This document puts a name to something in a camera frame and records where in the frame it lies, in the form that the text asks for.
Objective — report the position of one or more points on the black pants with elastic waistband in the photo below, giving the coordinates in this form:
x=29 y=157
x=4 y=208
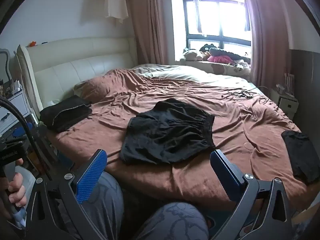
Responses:
x=167 y=132

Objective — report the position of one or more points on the person's legs in grey trousers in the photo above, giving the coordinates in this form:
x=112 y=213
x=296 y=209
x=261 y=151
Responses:
x=107 y=200

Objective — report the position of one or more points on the white nightstand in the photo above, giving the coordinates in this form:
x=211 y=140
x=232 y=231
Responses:
x=15 y=105

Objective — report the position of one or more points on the brown pillow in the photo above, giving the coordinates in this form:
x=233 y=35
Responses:
x=92 y=86

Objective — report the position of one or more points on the white bedside cabinet right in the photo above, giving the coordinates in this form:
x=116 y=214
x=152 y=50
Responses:
x=286 y=105

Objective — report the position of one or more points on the white cloth wad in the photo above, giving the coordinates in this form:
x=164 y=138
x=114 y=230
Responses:
x=20 y=217

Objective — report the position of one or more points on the brown blanket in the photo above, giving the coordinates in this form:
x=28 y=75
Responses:
x=225 y=110

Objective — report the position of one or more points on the person's left hand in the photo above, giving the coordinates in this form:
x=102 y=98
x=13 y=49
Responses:
x=18 y=190

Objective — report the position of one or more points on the brown plush toy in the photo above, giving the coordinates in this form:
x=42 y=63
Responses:
x=191 y=54

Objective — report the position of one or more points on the person's right leg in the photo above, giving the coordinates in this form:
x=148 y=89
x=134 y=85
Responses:
x=175 y=220

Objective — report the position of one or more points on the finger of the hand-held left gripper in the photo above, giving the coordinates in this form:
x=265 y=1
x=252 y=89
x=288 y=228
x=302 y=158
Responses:
x=22 y=131
x=65 y=160

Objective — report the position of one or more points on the grey white duvet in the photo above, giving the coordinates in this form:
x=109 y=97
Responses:
x=175 y=73

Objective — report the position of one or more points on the folded black pants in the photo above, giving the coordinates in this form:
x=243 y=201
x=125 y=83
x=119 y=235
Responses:
x=63 y=113

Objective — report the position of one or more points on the cream padded headboard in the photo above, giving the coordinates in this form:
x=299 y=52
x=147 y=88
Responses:
x=75 y=52

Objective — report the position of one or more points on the window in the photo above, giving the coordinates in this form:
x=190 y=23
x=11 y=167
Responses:
x=210 y=17

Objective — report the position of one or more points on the pink brown curtain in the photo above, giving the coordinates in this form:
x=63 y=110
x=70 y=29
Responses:
x=150 y=30
x=267 y=30

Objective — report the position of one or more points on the small orange toy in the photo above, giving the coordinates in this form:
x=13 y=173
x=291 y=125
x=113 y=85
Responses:
x=33 y=43

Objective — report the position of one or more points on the white hanging cloth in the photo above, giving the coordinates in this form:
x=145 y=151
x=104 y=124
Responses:
x=115 y=2

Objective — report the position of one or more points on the pink cloth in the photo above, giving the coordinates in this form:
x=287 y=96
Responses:
x=220 y=59

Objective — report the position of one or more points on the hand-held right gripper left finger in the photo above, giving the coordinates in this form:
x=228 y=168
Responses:
x=91 y=177

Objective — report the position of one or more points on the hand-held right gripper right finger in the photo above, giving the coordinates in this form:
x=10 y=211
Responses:
x=225 y=177

